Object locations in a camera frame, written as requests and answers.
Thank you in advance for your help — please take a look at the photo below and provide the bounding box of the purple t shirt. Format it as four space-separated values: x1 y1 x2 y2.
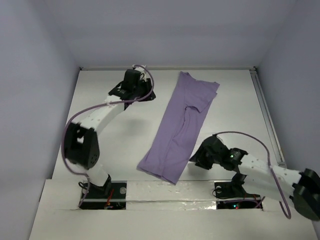
137 71 220 184

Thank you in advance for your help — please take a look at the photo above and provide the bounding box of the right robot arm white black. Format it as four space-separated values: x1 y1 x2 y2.
190 134 320 222

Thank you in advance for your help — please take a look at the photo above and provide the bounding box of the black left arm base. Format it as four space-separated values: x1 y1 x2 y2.
79 181 127 210

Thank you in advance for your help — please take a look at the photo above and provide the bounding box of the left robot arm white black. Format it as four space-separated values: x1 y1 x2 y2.
60 64 156 198

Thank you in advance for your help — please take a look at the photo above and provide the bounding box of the aluminium rail right side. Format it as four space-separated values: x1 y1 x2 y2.
249 69 287 168

